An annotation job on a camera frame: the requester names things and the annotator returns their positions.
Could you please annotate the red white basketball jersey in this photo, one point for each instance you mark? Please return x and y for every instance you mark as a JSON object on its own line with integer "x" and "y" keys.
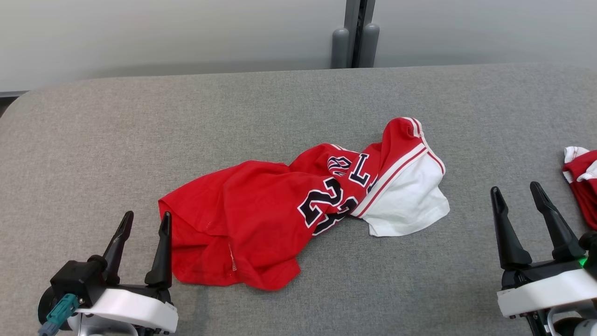
{"x": 252, "y": 210}

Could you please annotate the red shorts with white trim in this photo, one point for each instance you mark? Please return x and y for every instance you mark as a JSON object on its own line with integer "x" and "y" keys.
{"x": 585, "y": 186}

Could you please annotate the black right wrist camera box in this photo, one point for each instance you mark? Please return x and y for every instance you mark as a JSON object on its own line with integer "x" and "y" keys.
{"x": 591, "y": 252}

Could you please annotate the grey partition post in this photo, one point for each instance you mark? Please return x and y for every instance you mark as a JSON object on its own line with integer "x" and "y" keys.
{"x": 355, "y": 32}

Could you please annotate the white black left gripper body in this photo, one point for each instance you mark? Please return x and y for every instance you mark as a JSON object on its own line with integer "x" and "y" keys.
{"x": 135, "y": 310}

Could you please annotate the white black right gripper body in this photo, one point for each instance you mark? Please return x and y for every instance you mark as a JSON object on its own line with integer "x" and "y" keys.
{"x": 545, "y": 289}

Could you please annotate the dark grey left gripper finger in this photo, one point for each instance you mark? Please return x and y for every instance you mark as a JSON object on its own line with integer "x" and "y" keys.
{"x": 119, "y": 247}
{"x": 163, "y": 252}

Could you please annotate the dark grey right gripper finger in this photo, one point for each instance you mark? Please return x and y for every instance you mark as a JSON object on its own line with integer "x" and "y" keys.
{"x": 510, "y": 242}
{"x": 559, "y": 233}

